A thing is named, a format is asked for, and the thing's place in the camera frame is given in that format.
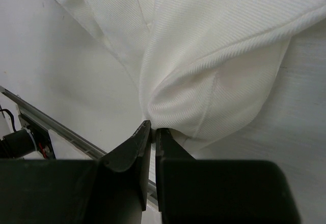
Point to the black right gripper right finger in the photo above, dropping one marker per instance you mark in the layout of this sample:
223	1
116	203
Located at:
191	190

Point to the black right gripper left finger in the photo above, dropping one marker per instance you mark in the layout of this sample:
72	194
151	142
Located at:
69	191

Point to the white pleated skirt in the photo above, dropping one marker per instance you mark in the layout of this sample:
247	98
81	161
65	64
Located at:
203	68

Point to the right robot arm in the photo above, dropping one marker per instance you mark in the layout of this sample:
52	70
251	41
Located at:
113	188

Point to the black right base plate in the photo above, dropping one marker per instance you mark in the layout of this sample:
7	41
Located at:
40	135

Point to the aluminium table edge rail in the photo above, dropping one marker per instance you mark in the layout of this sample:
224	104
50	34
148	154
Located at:
56	129

